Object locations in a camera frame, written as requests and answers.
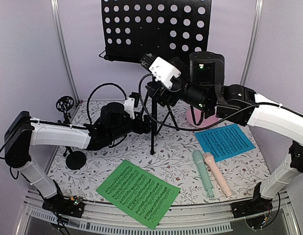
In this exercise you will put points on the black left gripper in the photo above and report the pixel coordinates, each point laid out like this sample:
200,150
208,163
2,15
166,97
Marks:
147,127

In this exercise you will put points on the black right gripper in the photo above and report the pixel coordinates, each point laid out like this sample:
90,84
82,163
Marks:
159,96

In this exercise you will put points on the black shock-mount tripod stand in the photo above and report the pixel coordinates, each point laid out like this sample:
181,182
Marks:
64,105

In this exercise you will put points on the black round-base mic stand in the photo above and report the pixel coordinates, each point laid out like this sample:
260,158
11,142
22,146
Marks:
75,160

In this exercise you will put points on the blue sheet music paper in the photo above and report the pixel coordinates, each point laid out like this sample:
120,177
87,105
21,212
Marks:
224,142

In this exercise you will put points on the teal toy microphone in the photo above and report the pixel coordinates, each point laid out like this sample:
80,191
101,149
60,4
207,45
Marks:
201,167

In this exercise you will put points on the pink toy microphone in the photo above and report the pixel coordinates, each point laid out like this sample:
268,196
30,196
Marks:
210,161

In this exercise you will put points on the green sheet music paper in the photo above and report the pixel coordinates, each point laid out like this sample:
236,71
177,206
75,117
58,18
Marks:
141,195

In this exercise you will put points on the black music stand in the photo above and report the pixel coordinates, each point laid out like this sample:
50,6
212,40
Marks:
166,28

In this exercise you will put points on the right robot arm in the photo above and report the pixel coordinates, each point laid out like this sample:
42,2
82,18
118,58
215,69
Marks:
279,76

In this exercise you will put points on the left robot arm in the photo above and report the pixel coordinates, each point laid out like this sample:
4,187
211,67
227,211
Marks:
27,135

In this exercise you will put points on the pink plate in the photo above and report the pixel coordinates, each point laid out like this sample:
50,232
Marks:
197,114

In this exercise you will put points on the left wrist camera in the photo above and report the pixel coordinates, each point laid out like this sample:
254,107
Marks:
131,103

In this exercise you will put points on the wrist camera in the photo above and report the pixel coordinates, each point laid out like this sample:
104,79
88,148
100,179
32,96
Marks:
162,70
131,103

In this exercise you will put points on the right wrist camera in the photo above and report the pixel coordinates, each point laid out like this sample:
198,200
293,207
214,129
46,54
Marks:
162,70

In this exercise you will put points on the aluminium front rail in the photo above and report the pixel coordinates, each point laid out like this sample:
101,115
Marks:
83,217

